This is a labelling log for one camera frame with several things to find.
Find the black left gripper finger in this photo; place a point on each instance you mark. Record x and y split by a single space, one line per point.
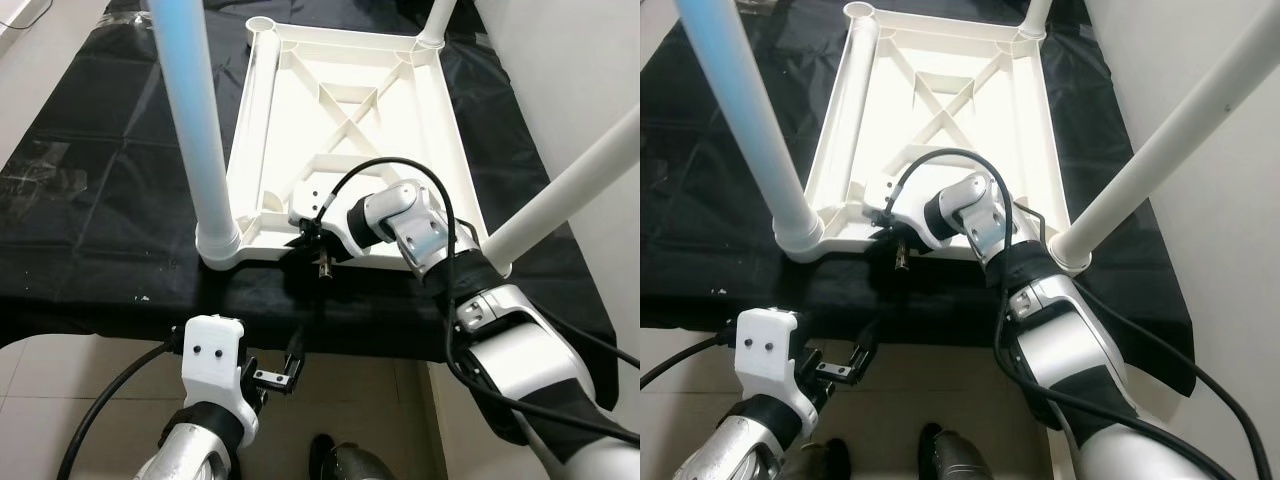
866 348
296 355

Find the black tablecloth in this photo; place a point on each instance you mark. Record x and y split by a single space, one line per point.
100 150
700 250

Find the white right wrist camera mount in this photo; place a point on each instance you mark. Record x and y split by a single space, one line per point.
312 205
890 200

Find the clear tape patch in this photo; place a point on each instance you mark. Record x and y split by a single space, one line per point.
35 165

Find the dark robot foot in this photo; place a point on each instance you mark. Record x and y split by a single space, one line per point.
360 462
955 455
825 462

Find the dark robot left foot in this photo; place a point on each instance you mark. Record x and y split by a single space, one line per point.
825 462

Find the white plastic table top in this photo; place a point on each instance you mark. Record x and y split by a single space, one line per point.
940 110
340 130

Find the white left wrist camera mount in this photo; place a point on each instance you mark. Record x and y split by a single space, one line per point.
770 350
215 355

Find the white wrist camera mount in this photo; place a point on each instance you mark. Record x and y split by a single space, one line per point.
770 350
215 355
890 200
312 205

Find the dark robot right foot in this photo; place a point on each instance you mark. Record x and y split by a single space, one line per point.
955 455
360 462

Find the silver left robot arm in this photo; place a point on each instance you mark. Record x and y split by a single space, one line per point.
190 450
745 450

